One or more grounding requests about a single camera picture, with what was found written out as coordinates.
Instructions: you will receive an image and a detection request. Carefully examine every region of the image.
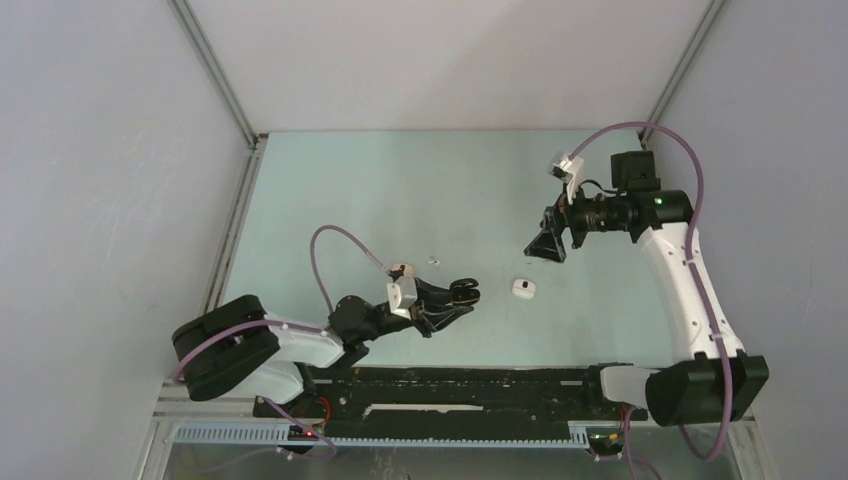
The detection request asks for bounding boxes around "aluminium frame rail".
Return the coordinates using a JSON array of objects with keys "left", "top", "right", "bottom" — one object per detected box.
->
[{"left": 153, "top": 381, "right": 254, "bottom": 421}]

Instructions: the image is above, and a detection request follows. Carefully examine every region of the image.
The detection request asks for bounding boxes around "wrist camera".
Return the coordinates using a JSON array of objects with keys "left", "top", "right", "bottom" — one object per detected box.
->
[
  {"left": 548, "top": 152, "right": 585, "bottom": 205},
  {"left": 387, "top": 276, "right": 418, "bottom": 314}
]

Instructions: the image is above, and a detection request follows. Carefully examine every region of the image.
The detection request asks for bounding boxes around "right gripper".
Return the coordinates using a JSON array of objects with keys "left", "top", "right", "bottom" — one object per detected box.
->
[{"left": 524, "top": 179, "right": 627, "bottom": 263}]

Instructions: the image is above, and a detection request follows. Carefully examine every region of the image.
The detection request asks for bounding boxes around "grey cable duct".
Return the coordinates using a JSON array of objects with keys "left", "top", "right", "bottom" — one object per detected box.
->
[{"left": 173, "top": 423, "right": 591, "bottom": 450}]

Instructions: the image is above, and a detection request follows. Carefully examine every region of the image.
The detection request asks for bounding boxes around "black earbud charging case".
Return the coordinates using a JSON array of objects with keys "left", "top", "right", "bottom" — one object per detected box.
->
[{"left": 449, "top": 277, "right": 481, "bottom": 307}]

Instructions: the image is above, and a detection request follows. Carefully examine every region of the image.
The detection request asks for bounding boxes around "white earbud charging case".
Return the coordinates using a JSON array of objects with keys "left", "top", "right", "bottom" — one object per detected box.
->
[{"left": 511, "top": 279, "right": 536, "bottom": 300}]

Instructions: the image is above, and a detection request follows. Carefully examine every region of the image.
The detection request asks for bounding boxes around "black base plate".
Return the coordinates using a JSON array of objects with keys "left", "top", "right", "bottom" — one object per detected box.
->
[{"left": 282, "top": 366, "right": 625, "bottom": 443}]

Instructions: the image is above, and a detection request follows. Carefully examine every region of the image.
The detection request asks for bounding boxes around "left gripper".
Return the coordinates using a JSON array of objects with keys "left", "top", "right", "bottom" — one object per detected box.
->
[{"left": 358, "top": 276, "right": 473, "bottom": 341}]

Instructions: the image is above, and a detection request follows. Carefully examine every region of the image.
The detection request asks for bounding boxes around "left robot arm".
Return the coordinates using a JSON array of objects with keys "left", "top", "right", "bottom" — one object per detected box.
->
[{"left": 172, "top": 275, "right": 481, "bottom": 417}]

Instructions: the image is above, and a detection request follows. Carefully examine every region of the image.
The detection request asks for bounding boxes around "beige earbud charging case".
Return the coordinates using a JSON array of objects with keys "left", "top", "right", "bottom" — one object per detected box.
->
[{"left": 388, "top": 263, "right": 415, "bottom": 280}]

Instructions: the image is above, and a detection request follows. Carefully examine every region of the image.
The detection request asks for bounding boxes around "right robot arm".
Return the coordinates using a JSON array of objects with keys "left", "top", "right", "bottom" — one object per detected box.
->
[{"left": 524, "top": 151, "right": 770, "bottom": 426}]

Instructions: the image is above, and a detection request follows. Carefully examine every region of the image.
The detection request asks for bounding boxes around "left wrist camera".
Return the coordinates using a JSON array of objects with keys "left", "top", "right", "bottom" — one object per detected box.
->
[{"left": 387, "top": 276, "right": 418, "bottom": 314}]

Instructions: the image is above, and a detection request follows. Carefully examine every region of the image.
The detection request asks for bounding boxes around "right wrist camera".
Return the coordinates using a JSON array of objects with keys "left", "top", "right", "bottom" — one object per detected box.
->
[{"left": 548, "top": 152, "right": 585, "bottom": 205}]

